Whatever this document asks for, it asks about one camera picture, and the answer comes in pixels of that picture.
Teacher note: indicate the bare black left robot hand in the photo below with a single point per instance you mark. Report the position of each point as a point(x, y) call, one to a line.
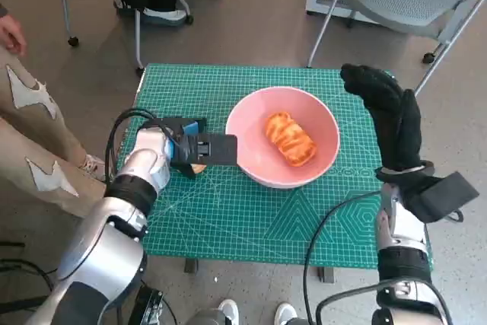
point(190, 127)

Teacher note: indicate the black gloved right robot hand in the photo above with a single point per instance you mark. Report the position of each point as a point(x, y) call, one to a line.
point(395, 127)

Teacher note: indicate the round toy bread bun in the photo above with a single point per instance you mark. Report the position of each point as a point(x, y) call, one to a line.
point(198, 168)

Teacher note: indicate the pink bowl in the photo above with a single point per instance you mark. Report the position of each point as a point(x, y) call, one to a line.
point(247, 127)

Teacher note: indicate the rectangular braided toy bread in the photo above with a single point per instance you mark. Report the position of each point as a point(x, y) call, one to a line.
point(291, 140)

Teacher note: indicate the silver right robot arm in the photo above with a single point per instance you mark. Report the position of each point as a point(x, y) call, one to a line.
point(399, 226)

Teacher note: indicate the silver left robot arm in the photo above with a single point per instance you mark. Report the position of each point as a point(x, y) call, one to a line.
point(102, 249)

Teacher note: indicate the green cutting mat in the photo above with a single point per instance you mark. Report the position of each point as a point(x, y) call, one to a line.
point(236, 222)

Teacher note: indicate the white foot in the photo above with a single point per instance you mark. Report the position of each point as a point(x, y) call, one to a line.
point(229, 311)
point(286, 313)

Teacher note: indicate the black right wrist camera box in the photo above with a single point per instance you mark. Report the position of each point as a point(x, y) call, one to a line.
point(441, 195)

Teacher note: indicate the black table bracket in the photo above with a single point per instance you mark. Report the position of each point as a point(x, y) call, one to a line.
point(190, 266)
point(326, 275)

